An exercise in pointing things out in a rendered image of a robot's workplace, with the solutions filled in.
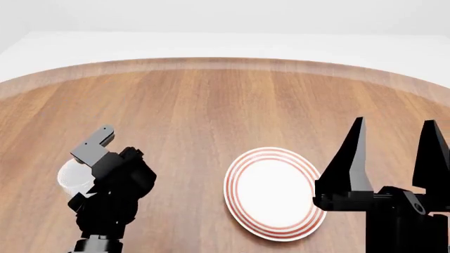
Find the white mug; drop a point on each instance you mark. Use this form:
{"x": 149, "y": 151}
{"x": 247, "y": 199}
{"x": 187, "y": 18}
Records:
{"x": 75, "y": 177}

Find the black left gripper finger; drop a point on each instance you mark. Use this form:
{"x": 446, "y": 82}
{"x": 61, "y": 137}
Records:
{"x": 81, "y": 202}

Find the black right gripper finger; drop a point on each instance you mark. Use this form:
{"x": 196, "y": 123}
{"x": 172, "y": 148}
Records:
{"x": 434, "y": 158}
{"x": 346, "y": 163}

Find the white plate with red rings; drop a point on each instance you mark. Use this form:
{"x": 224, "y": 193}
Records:
{"x": 275, "y": 193}

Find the grey camera bracket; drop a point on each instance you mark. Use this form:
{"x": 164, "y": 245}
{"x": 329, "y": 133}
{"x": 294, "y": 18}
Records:
{"x": 92, "y": 150}

